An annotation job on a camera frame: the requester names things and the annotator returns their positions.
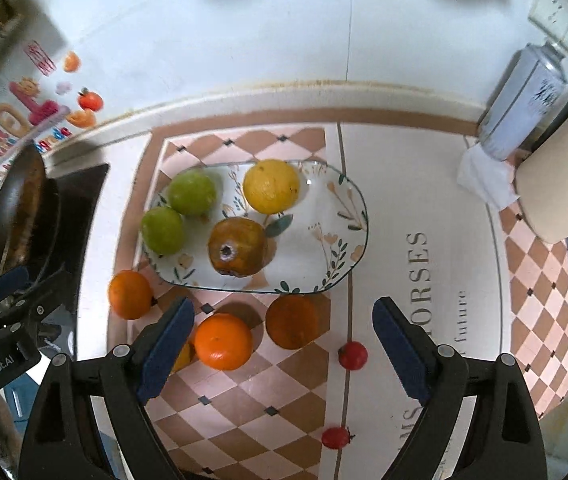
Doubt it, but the white folded tissue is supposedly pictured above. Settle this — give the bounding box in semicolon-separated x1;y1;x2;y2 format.
456;142;520;211

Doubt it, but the yellow lemon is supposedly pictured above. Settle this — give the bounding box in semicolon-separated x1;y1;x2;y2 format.
242;159;301;214

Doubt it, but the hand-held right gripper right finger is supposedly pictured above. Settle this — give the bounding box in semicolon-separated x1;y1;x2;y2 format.
371;296;550;480

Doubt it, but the red stamp wall sticker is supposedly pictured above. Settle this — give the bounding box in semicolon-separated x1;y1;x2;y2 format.
23;40;57;77

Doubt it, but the green round fruit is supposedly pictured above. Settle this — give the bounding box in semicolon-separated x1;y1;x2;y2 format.
140;206;186;256
166;169;217;217

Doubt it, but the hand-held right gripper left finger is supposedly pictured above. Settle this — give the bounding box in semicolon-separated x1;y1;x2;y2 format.
18;296;196;480

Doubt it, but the floral glass plate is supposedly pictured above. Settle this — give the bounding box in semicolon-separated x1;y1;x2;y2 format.
141;160;370;295

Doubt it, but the checkered pink brown mat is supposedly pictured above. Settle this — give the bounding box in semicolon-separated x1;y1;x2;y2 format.
109;121;568;480

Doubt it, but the colourful festive wall sticker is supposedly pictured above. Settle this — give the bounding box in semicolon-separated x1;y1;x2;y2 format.
0;77;72;178

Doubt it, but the beige ribbed utensil holder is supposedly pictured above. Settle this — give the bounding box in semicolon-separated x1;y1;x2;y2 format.
514;97;568;243

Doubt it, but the bright orange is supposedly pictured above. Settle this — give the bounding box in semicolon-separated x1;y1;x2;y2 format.
194;313;255;372
108;270;155;321

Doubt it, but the grey spray can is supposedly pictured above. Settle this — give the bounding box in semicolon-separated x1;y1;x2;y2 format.
478;42;567;161

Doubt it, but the dark reddish orange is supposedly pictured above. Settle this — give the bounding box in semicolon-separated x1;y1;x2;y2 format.
265;295;322;351

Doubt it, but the brown mottled round fruit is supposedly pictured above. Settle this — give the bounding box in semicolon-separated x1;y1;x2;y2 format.
207;216;267;277

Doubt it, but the person's left forearm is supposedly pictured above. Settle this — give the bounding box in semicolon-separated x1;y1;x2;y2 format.
0;390;25;466

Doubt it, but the black glass gas stove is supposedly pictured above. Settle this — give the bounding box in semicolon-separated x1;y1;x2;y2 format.
39;162;110;361

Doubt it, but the black frying pan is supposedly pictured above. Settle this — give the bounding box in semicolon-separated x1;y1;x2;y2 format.
0;142;60;286

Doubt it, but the red persimmon wall sticker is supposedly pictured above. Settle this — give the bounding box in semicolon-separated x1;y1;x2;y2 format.
77;87;103;112

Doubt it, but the red cherry tomato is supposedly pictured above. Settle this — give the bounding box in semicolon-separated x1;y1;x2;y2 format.
338;341;369;372
320;426;355;451

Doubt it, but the small yellow-green citrus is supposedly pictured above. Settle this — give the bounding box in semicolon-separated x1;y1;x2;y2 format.
171;341;196;373

